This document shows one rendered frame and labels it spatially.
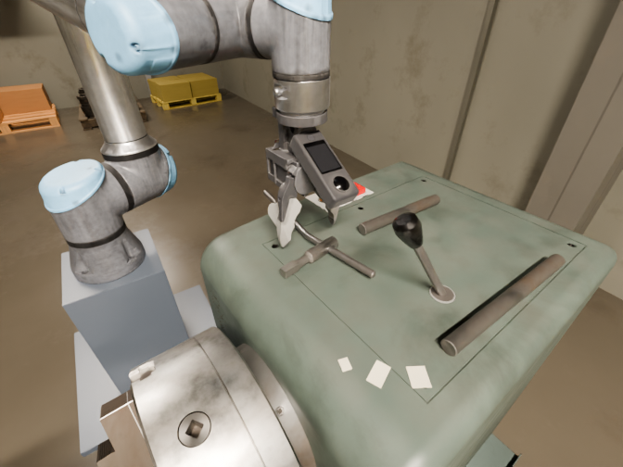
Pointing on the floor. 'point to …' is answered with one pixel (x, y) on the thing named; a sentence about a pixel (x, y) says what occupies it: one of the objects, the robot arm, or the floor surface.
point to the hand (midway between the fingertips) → (311, 233)
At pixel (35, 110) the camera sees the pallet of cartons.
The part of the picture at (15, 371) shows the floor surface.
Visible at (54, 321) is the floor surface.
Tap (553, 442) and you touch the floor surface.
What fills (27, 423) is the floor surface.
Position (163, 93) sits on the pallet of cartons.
